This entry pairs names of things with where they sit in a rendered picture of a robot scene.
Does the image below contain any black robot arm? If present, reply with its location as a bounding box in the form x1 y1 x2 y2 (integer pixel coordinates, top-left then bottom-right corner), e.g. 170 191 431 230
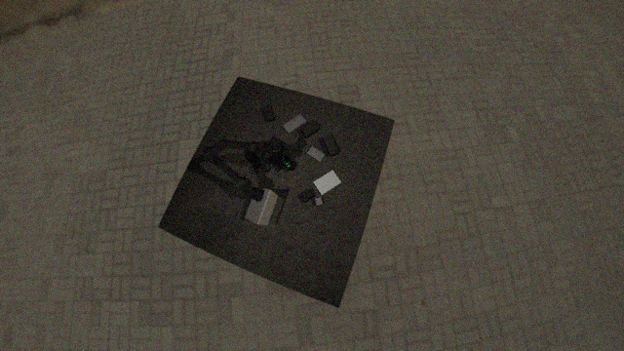
204 136 283 202

